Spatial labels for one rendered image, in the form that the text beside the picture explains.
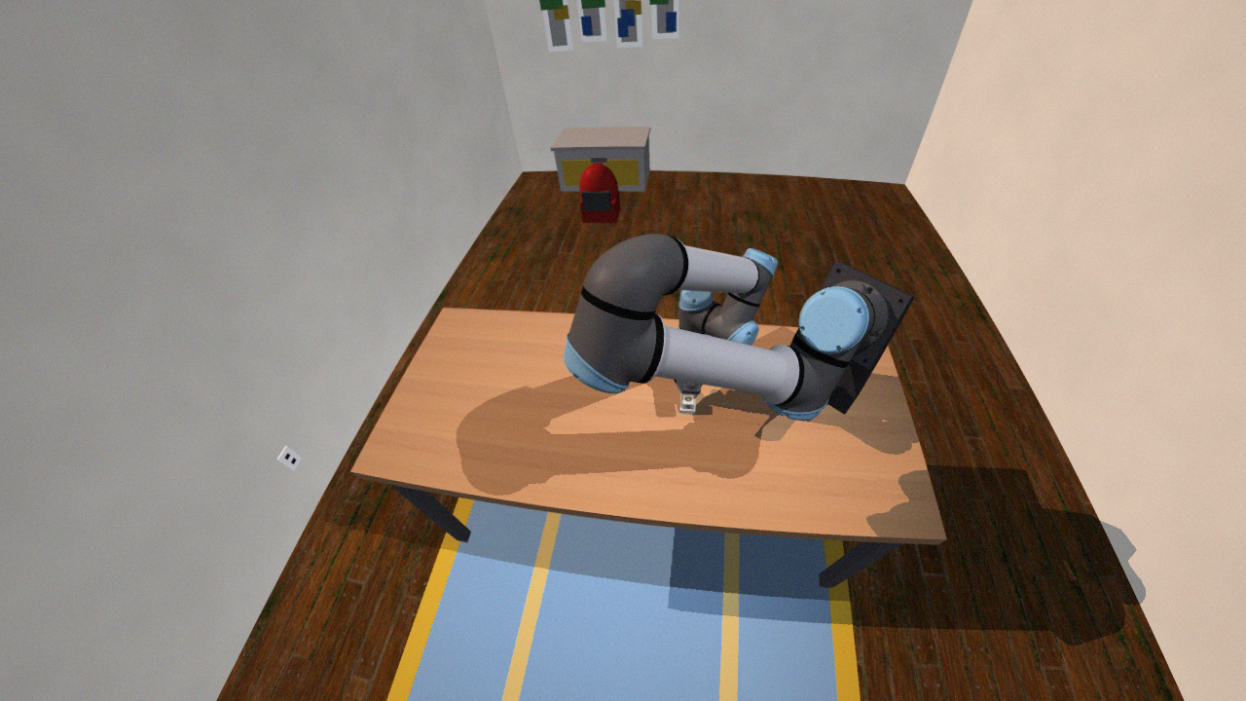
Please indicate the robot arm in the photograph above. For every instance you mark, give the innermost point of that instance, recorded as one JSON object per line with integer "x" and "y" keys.
{"x": 616, "y": 337}

